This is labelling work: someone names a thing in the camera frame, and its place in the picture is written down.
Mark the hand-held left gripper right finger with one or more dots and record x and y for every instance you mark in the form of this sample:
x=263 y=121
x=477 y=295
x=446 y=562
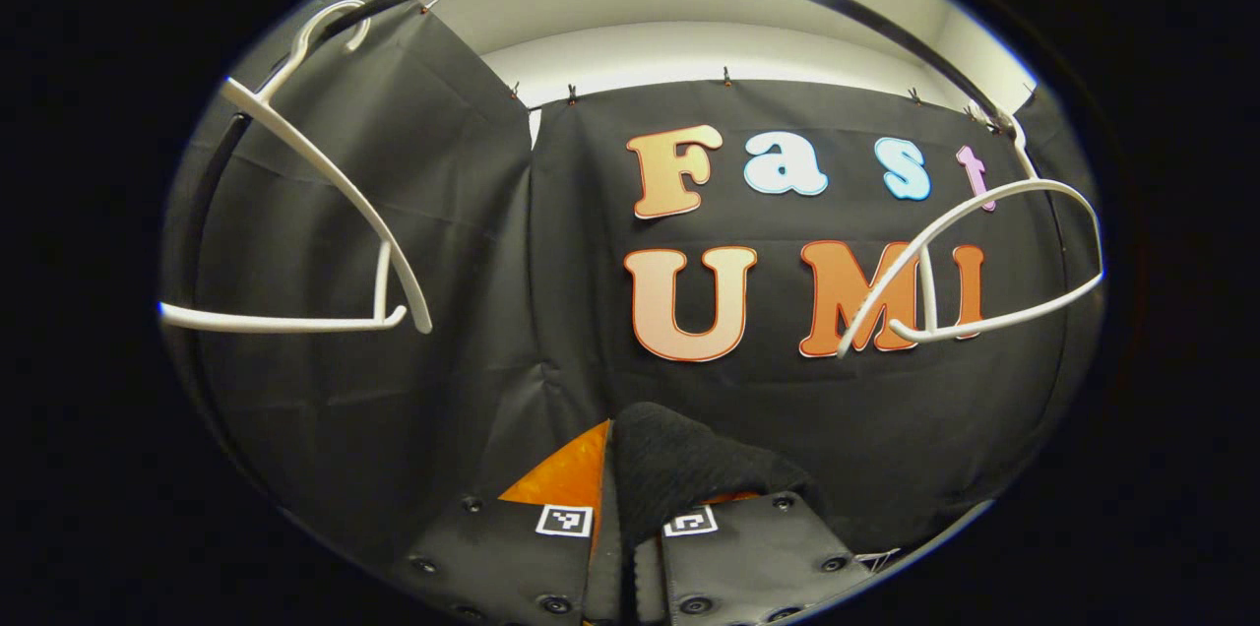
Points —
x=748 y=557

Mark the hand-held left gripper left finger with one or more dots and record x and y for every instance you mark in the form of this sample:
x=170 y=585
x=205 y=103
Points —
x=605 y=577

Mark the black jacket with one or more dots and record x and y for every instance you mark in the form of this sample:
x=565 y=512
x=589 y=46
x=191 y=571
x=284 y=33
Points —
x=679 y=459

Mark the white clothes hanger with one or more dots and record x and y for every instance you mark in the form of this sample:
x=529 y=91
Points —
x=927 y=291
x=285 y=321

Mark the black backdrop cloth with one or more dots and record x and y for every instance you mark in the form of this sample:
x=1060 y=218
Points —
x=492 y=311

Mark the row of small backdrop clips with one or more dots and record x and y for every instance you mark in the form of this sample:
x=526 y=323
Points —
x=726 y=75

